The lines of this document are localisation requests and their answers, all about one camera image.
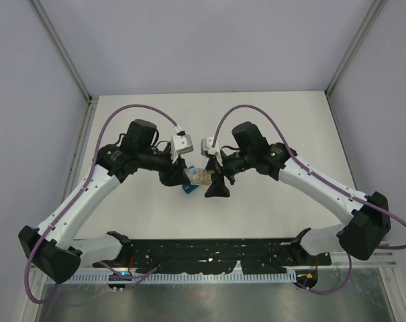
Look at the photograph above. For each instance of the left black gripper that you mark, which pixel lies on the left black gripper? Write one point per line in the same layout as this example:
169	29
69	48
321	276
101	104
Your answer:
174	172

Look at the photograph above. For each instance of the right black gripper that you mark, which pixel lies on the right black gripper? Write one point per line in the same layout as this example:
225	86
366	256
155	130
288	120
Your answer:
218	188

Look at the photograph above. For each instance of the clear pill bottle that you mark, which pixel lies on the clear pill bottle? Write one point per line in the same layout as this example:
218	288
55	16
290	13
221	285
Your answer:
199	176

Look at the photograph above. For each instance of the teal pill organizer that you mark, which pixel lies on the teal pill organizer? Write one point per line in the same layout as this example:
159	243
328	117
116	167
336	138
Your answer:
189	188

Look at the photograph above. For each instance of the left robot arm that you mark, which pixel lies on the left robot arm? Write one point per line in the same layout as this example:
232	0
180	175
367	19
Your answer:
52	246

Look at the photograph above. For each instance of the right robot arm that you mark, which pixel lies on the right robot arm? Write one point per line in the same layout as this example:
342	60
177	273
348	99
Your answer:
363	223

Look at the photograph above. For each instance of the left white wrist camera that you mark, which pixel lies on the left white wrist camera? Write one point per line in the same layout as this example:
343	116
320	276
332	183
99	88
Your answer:
180	143

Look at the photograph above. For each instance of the white slotted cable duct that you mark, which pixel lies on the white slotted cable duct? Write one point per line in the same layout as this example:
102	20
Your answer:
237	276

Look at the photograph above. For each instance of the left aluminium frame post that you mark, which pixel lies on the left aluminium frame post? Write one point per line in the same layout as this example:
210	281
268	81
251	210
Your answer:
59	46

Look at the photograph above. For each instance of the aluminium frame post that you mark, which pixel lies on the aluminium frame post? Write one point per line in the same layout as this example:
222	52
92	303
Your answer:
357	41
59	46

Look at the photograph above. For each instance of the right aluminium frame post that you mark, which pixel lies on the right aluminium frame post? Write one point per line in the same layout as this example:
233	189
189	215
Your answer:
357	41

